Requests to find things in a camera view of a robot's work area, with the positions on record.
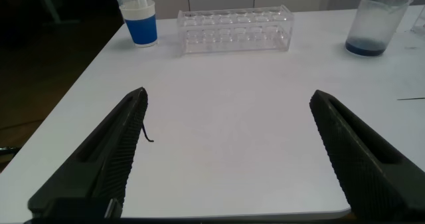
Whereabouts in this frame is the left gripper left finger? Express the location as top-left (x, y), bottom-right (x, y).
top-left (28, 86), bottom-right (149, 224)

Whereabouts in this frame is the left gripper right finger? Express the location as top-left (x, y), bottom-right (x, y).
top-left (309, 89), bottom-right (425, 224)

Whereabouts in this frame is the clear glass beaker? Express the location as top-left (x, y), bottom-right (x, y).
top-left (344, 0), bottom-right (414, 57)

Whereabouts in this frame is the black loose thread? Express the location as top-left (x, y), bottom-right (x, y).
top-left (141, 122), bottom-right (155, 144)

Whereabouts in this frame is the metal floor leg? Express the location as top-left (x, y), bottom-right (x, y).
top-left (0, 146), bottom-right (21, 156)

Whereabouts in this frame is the blue white paper cup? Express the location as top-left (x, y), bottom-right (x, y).
top-left (118, 0), bottom-right (159, 48)

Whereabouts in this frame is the white standing desk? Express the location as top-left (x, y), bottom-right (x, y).
top-left (35, 0), bottom-right (64, 25)

